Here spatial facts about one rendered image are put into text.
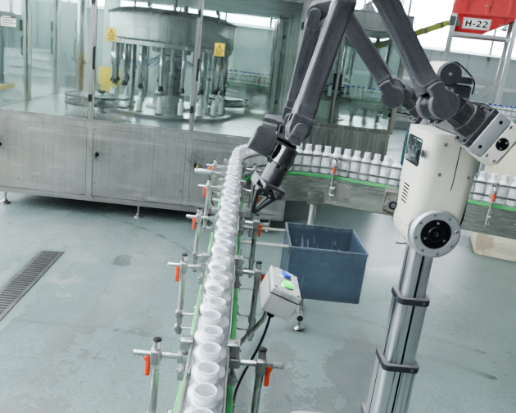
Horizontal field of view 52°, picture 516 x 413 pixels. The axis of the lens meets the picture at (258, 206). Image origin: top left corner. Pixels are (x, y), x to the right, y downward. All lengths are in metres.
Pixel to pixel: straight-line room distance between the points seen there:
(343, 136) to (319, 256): 4.90
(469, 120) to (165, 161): 3.82
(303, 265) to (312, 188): 1.20
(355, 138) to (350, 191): 3.74
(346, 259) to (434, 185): 0.61
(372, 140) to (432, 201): 5.35
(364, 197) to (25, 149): 3.27
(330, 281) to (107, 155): 3.34
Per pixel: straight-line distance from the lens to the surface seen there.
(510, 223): 3.33
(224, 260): 1.31
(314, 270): 2.16
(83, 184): 5.26
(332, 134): 6.93
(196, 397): 0.85
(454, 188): 1.72
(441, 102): 1.47
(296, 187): 3.27
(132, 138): 5.05
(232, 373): 1.11
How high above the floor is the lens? 1.66
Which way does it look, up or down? 16 degrees down
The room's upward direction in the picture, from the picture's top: 7 degrees clockwise
